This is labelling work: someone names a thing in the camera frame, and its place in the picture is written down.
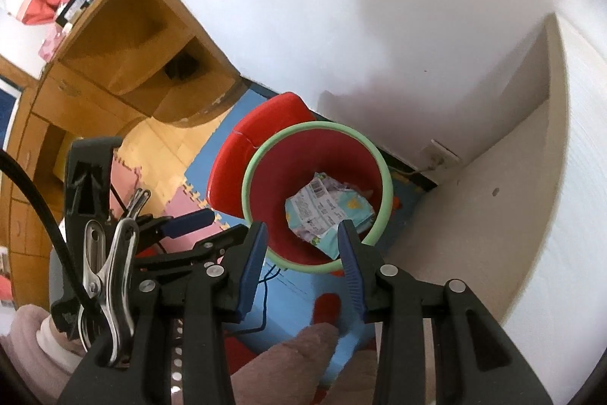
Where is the person's right leg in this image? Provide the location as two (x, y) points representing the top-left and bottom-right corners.
(332, 350), (380, 405)

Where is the printed wipes packet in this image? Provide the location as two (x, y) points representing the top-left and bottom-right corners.
(285, 172), (375, 258)

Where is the wooden cabinet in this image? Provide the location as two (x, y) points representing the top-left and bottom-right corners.
(0, 0), (250, 301)

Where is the metal spring clip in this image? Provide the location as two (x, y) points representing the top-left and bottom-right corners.
(121, 188), (151, 221)
(78, 217), (140, 368)

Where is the black cable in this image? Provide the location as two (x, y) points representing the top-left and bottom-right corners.
(0, 149), (102, 325)

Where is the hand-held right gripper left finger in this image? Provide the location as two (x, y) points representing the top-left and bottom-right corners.
(57, 221), (269, 405)

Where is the pink patterned box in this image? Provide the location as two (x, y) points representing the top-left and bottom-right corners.
(39, 28), (66, 63)

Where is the person's left leg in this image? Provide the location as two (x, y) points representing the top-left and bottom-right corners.
(230, 322), (340, 405)

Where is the red bucket green rim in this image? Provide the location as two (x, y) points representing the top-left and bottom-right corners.
(242, 123), (394, 275)

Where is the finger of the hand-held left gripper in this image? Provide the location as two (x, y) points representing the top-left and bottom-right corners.
(137, 208), (216, 244)
(135, 225), (250, 287)

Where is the window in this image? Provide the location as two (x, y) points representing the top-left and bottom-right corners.
(0, 75), (22, 135)

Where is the person's leg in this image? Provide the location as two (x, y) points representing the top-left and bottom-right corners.
(230, 322), (340, 405)
(332, 350), (380, 405)

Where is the wall socket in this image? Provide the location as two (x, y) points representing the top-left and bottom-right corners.
(422, 139), (461, 171)

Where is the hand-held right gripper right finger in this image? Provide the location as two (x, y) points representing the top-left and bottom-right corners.
(336, 219), (553, 405)

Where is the red gift bag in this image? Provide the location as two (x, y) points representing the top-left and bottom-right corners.
(18, 0), (72, 25)

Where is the red plastic stool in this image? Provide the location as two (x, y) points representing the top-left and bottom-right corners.
(206, 92), (333, 225)

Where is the light wooden table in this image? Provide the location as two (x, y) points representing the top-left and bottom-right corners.
(374, 11), (607, 405)

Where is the thin black wire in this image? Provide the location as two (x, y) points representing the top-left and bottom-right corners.
(223, 265), (285, 337)

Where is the red sock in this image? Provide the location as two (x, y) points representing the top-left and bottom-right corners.
(310, 292), (342, 330)

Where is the person's left forearm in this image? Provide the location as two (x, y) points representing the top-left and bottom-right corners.
(0, 303), (91, 405)

